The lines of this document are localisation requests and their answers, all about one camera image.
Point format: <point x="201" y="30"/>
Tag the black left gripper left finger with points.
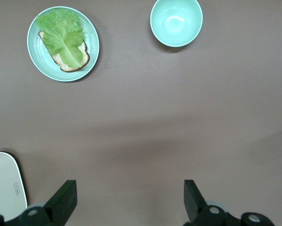
<point x="60" y="204"/>

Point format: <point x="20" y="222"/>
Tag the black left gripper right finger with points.
<point x="193" y="204"/>

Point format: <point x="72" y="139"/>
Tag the bread slice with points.
<point x="83" y="61"/>

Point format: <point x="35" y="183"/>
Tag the mint green plate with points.
<point x="37" y="58"/>

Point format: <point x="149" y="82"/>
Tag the green lettuce leaf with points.
<point x="60" y="33"/>

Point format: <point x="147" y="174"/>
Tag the mint green bowl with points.
<point x="176" y="22"/>

